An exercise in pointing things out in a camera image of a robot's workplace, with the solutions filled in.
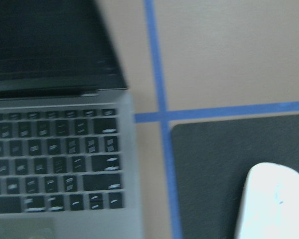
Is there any grey laptop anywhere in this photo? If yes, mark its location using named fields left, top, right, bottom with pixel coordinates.
left=0, top=0, right=144, bottom=239

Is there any white computer mouse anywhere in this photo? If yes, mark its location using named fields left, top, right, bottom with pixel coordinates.
left=234, top=162, right=299, bottom=239

